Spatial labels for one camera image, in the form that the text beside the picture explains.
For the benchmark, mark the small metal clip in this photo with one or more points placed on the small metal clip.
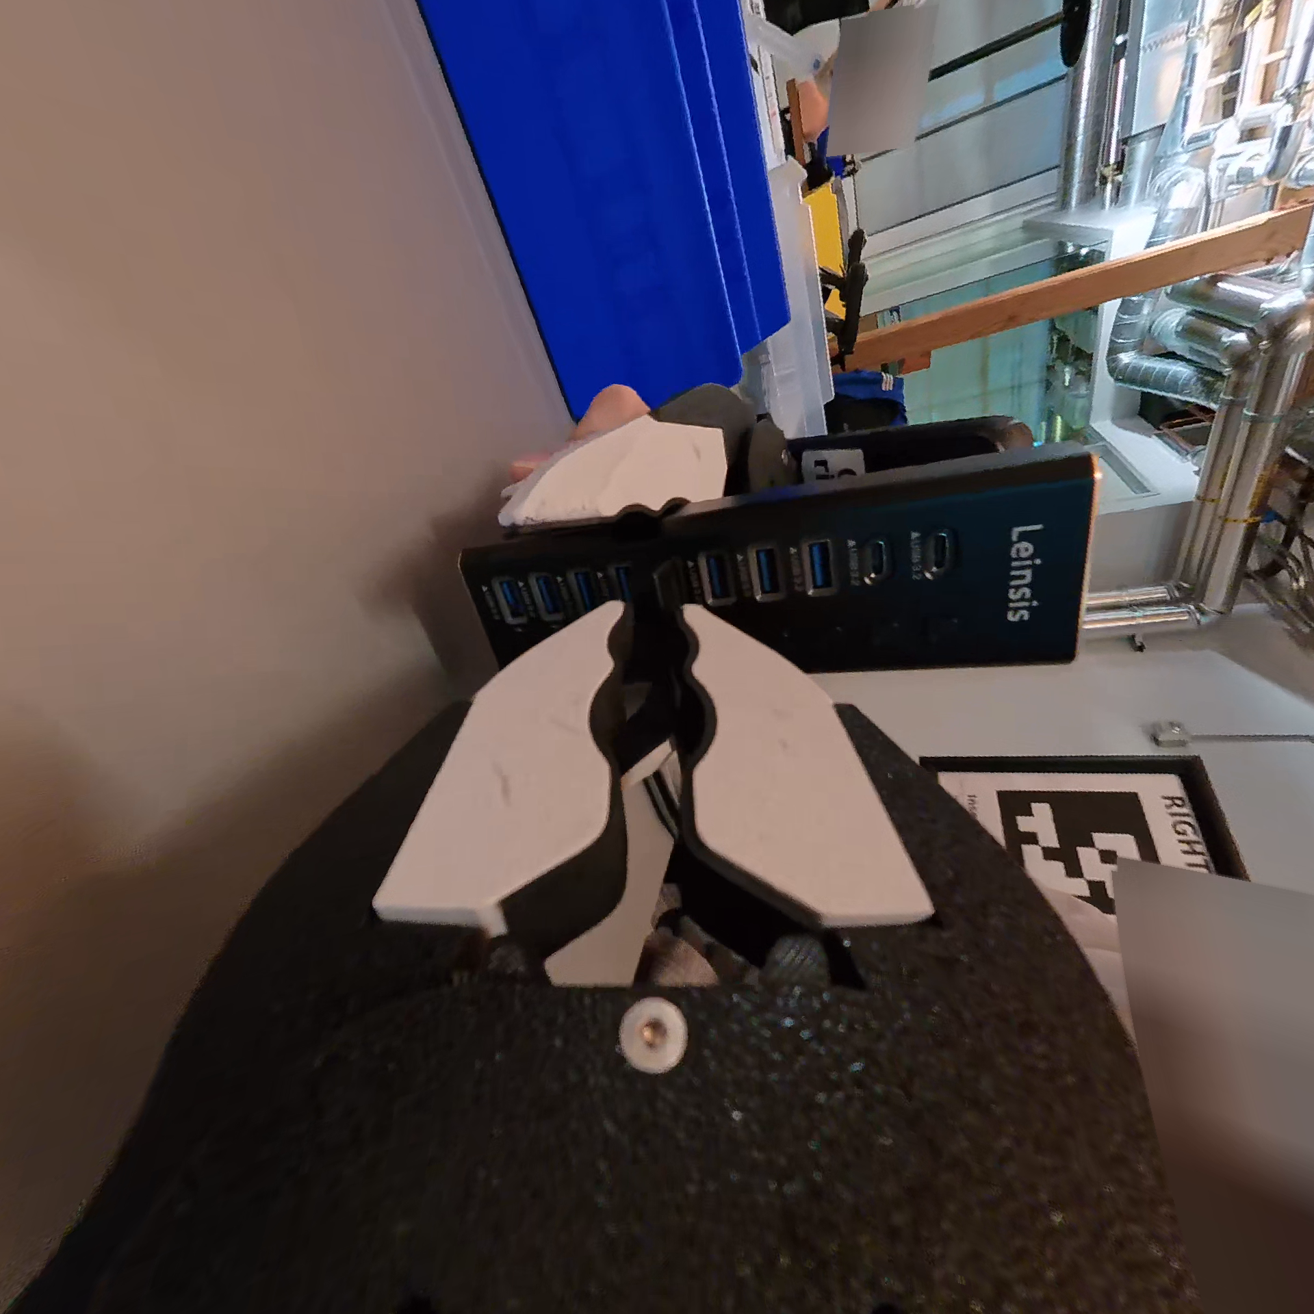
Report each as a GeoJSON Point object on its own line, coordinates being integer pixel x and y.
{"type": "Point", "coordinates": [1170, 733]}

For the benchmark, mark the yellow object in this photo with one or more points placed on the yellow object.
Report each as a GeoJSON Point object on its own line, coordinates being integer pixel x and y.
{"type": "Point", "coordinates": [827, 236]}

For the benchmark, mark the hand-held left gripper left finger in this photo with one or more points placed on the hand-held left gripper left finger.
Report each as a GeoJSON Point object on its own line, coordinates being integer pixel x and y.
{"type": "Point", "coordinates": [513, 791]}

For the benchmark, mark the wooden beam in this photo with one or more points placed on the wooden beam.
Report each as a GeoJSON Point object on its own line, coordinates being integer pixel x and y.
{"type": "Point", "coordinates": [1077, 294]}

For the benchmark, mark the black framed printed tag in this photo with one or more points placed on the black framed printed tag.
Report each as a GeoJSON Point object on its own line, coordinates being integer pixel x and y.
{"type": "Point", "coordinates": [1077, 822]}

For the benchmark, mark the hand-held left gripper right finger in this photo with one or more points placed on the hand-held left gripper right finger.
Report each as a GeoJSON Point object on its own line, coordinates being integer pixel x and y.
{"type": "Point", "coordinates": [801, 791]}

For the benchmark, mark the stack of blue plastic crates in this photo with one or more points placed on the stack of blue plastic crates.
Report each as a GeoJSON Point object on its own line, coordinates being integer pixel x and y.
{"type": "Point", "coordinates": [616, 186]}

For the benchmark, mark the person's right hand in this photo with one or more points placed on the person's right hand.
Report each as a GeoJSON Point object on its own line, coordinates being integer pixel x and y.
{"type": "Point", "coordinates": [616, 406]}

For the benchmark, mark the silver metal ducts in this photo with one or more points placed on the silver metal ducts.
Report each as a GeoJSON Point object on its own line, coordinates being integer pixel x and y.
{"type": "Point", "coordinates": [1232, 339]}

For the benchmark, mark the white panel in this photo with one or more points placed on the white panel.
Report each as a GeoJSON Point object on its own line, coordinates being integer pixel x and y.
{"type": "Point", "coordinates": [1027, 708]}

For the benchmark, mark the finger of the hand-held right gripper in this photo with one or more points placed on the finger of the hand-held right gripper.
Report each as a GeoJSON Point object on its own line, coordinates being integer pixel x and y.
{"type": "Point", "coordinates": [626, 473]}

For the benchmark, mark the black usb hub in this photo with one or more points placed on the black usb hub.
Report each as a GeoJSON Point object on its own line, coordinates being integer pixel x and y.
{"type": "Point", "coordinates": [975, 596]}

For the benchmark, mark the clear plastic bin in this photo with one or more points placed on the clear plastic bin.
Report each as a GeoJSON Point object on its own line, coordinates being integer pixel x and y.
{"type": "Point", "coordinates": [801, 277]}

